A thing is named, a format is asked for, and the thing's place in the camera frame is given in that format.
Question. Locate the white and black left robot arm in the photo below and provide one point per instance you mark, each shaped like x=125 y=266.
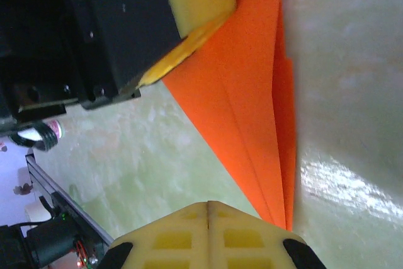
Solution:
x=47 y=240

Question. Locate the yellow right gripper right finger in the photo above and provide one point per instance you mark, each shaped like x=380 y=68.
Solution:
x=245 y=243

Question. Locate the aluminium mounting rail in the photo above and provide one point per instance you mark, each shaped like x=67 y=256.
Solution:
x=63 y=199

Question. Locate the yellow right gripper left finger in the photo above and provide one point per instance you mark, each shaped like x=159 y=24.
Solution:
x=170 y=243

